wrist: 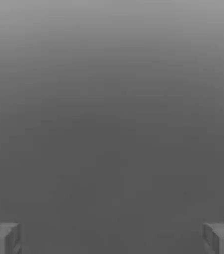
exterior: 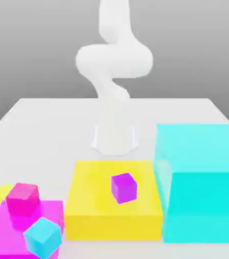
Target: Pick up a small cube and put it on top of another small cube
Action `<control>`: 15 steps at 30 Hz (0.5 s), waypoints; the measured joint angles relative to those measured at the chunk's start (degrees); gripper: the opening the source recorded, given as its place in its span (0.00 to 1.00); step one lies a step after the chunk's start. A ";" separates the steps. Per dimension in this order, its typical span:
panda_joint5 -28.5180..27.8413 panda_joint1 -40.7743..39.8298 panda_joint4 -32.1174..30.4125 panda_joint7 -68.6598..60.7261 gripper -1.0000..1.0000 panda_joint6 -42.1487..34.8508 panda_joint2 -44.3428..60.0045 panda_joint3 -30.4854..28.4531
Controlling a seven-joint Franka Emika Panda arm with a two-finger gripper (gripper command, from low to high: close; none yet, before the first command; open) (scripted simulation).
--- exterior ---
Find small yellow cube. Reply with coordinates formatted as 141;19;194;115
0;183;14;207

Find large cyan box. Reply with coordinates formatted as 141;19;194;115
154;123;229;244

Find small pink cube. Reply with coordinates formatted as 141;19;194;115
5;182;40;217

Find large yellow box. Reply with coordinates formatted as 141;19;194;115
63;160;164;241

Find small light blue cube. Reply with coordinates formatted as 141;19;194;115
23;217;63;259

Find large magenta box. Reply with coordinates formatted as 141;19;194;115
0;199;65;259

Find small purple cube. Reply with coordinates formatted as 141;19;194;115
110;172;138;205

